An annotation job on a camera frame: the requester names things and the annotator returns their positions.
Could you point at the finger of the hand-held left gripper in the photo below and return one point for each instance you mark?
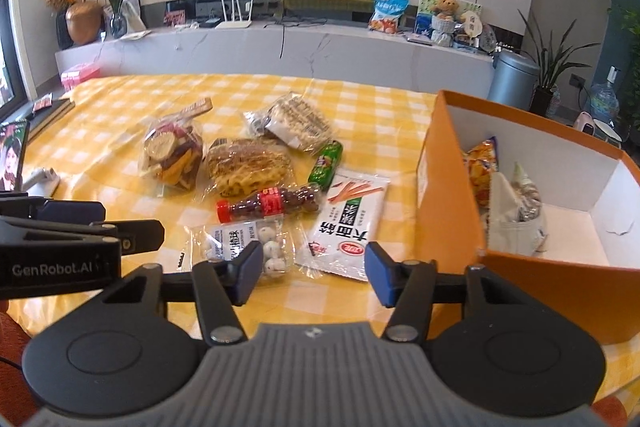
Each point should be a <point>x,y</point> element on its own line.
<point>75,211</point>
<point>142,237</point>

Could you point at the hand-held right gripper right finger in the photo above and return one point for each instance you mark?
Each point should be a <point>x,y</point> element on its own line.
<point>379,272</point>

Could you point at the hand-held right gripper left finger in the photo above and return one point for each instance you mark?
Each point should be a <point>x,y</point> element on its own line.
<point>248,272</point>

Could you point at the clear packet of white balls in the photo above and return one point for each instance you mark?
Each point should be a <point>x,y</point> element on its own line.
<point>272,239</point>

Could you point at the white breadstick packet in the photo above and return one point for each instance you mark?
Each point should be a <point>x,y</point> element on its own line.
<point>345,217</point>

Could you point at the cola bottle shaped candy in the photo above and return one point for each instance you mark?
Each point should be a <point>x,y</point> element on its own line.
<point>270,203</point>

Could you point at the clear bag of fruit chips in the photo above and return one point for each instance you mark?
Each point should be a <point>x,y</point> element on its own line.
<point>170,154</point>

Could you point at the clear bag of yellow noodle snack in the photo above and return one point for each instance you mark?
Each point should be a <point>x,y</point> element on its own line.
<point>247,164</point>

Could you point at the orange cardboard box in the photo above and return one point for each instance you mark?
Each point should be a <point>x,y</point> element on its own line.
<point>450,187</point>

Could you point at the green sausage stick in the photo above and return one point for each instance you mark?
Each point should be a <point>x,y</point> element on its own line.
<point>325,164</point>

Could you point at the white phone stand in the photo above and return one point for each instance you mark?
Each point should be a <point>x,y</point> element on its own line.
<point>42,181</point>

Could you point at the smartphone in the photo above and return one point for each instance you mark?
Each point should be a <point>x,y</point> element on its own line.
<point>12,157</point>

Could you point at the red packet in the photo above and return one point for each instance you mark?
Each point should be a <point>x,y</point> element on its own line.
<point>42,102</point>

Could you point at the pink box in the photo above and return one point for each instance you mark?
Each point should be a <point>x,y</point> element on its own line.
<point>80,74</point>

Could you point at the white clear snack bag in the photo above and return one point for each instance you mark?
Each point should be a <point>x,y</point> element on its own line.
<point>507,222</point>

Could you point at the yellow chip bag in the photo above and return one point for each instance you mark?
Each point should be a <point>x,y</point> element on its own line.
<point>481,169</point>

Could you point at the yellow checkered tablecloth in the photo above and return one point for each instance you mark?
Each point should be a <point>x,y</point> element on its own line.
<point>375,117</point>

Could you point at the clear bag of puffed crackers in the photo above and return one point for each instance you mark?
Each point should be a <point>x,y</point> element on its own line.
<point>297,122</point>

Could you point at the grey pointed snack packet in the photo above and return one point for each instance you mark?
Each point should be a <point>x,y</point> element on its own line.
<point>527,194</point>

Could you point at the copper vase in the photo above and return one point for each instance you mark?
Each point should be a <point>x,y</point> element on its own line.
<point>83,24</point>

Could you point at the small red box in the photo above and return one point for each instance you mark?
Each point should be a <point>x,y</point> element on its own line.
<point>175,18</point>

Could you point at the white marble console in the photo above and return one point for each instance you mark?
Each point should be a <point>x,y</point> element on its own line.
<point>350,52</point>

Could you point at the white router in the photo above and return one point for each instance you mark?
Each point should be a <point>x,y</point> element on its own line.
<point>235,23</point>

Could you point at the grey trash can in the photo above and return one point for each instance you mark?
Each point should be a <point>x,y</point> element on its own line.
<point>512,79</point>

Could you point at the pink heater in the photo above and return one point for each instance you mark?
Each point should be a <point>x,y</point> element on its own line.
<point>582,123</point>

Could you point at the potted long-leaf plant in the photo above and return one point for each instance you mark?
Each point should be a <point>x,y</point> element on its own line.
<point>545,72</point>

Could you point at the blue snack bag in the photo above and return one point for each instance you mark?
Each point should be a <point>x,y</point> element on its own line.
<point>387,9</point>

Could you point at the round hand fan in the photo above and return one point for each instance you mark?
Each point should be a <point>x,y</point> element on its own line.
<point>474,27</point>

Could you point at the teddy bear bouquet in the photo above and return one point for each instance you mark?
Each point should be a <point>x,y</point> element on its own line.
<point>445,14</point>

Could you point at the white round stool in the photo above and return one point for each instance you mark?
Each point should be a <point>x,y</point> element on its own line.
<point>607,131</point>

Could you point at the green picture card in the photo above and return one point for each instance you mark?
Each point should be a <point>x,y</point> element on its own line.
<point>425,2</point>

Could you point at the large water bottle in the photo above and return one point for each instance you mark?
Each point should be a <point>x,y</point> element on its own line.
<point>605,102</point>

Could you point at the wall outlet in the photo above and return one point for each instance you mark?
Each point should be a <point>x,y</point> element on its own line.
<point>577,81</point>

